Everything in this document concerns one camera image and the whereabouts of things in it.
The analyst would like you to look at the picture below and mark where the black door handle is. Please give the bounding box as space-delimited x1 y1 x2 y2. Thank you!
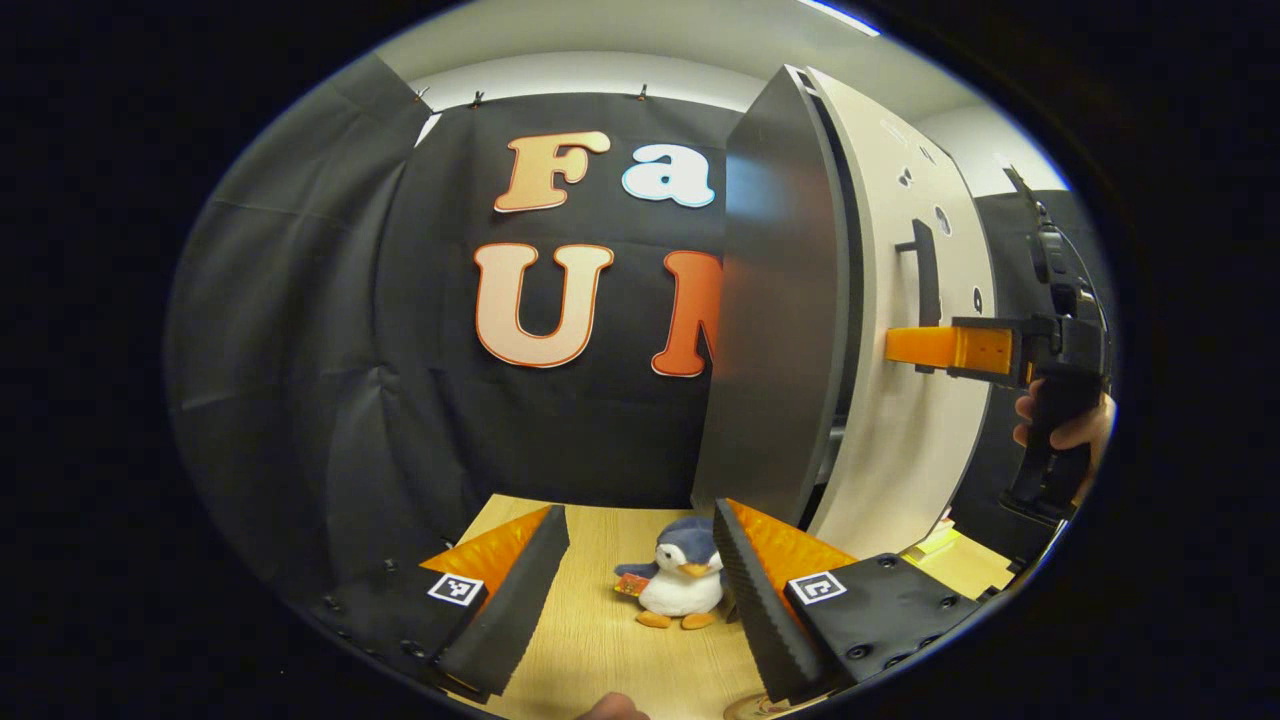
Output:
895 220 943 374

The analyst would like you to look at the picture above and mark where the black backdrop cloth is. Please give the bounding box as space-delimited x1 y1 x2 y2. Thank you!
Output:
165 55 1111 611

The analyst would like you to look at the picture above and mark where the ceiling light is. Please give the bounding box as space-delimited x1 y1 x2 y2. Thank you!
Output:
800 0 881 37

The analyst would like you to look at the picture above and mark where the white cabinet door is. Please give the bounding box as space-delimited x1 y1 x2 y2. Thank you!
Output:
805 68 999 562

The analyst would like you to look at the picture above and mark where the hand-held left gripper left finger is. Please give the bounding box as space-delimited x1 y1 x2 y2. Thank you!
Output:
300 504 572 703

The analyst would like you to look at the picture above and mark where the penguin plush toy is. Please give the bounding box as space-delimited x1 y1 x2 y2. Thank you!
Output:
613 517 726 631

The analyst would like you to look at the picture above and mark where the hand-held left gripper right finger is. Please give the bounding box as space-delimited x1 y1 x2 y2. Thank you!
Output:
711 497 987 707

